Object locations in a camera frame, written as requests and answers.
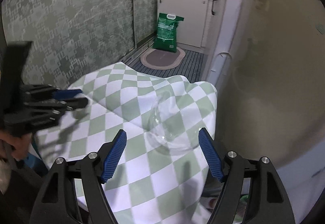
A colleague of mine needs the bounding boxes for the clear plastic cup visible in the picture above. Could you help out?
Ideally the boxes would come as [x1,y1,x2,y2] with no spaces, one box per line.
[146,92,206,156]

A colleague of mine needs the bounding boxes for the green white checkered cloth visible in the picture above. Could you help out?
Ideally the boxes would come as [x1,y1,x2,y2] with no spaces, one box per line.
[36,62,217,223]

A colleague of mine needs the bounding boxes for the white kitchen cabinets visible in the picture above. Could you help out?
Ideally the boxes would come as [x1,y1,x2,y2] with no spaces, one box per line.
[157,0,226,52]

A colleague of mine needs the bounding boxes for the left hand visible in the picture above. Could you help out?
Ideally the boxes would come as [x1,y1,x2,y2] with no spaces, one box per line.
[0,131,33,161]

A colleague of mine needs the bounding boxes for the beige refrigerator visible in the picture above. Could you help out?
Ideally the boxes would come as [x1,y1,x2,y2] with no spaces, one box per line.
[212,0,324,222]

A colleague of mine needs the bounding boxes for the dark blue striped floor mat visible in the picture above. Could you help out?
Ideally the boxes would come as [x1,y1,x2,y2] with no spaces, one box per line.
[123,48,204,83]

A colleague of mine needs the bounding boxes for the patterned frosted sliding door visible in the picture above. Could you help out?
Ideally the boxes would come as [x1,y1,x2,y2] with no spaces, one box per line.
[2,0,157,88]

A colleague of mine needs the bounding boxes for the oval grey pink mat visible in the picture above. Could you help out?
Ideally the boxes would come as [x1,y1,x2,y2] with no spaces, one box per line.
[140,47,186,70]

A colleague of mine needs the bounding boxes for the green rice bag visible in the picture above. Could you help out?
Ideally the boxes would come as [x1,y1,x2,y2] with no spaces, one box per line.
[153,13,184,53]

